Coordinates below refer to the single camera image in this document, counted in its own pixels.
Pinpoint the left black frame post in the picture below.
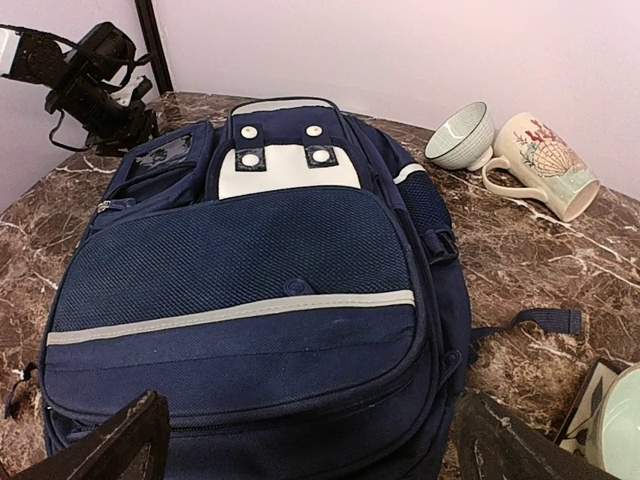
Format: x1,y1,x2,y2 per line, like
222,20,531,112
134,0,174,95

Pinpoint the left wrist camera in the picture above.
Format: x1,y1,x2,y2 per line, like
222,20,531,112
64,22,153,107

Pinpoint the navy blue student backpack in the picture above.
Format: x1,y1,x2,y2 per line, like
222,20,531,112
5,95,584,480

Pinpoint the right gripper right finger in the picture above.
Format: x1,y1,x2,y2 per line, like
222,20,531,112
453,392,613,480

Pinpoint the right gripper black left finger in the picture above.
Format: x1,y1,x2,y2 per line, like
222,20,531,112
29,391,170,479

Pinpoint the white floral mug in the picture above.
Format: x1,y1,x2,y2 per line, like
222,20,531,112
481,112,601,222

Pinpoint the upright celadon bowl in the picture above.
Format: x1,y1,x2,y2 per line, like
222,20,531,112
585,363,640,479

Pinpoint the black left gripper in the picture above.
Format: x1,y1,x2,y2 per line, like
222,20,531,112
45,77,159,155

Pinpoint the tipped celadon bowl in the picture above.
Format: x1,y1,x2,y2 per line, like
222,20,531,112
425,101,495,171

